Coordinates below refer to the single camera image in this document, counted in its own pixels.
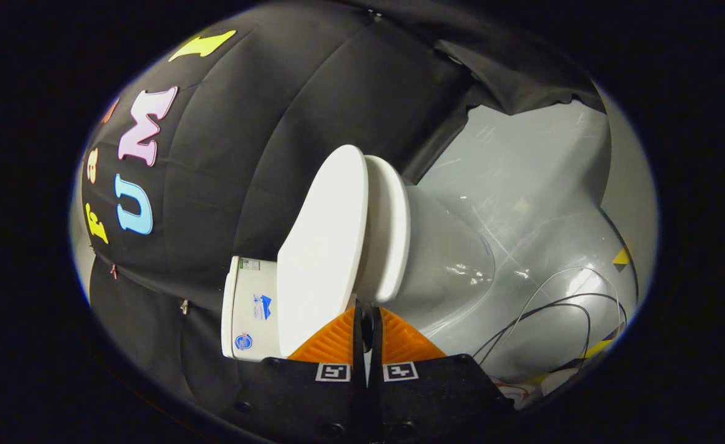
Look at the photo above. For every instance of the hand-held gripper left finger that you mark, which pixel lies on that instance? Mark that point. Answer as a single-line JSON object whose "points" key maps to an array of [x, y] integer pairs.
{"points": [[359, 370]]}

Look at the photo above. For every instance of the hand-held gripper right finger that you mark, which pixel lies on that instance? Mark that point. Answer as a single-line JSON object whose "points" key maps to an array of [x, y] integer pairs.
{"points": [[376, 370]]}

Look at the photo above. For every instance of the white toilet lid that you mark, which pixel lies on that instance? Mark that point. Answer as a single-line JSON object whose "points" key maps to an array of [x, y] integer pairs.
{"points": [[325, 246]]}

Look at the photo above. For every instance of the white ceramic toilet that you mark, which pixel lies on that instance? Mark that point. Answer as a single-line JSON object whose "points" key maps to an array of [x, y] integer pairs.
{"points": [[442, 259]]}

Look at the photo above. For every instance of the white toilet seat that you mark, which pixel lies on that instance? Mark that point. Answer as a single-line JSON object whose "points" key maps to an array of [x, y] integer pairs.
{"points": [[387, 234]]}

